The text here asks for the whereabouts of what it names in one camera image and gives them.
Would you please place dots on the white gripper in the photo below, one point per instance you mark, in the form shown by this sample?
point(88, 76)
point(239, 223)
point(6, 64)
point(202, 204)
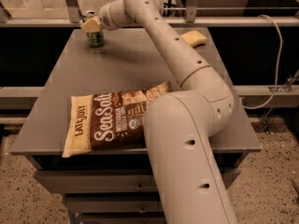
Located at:
point(105, 19)

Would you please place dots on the green soda can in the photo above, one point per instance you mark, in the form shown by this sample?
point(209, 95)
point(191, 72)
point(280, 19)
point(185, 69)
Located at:
point(95, 39)

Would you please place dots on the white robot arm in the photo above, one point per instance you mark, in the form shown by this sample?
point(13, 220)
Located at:
point(178, 125)

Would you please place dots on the yellow sponge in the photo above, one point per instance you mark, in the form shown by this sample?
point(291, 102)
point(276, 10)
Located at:
point(194, 38)

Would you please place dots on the sea salt chips bag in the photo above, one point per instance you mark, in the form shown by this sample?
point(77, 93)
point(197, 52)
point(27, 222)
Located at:
point(108, 120)

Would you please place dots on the grey drawer cabinet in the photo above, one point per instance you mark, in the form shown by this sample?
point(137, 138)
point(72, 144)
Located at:
point(100, 185)

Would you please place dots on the top drawer knob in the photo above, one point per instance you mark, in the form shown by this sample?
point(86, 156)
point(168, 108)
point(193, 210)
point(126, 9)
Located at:
point(139, 187)

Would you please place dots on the drawer knob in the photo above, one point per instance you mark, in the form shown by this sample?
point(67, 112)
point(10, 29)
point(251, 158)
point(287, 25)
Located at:
point(139, 187)
point(142, 210)

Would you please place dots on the middle drawer knob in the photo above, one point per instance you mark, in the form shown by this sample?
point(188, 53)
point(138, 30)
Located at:
point(142, 210)

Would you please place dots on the metal railing frame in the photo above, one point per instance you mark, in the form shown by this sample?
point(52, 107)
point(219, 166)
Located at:
point(68, 13)

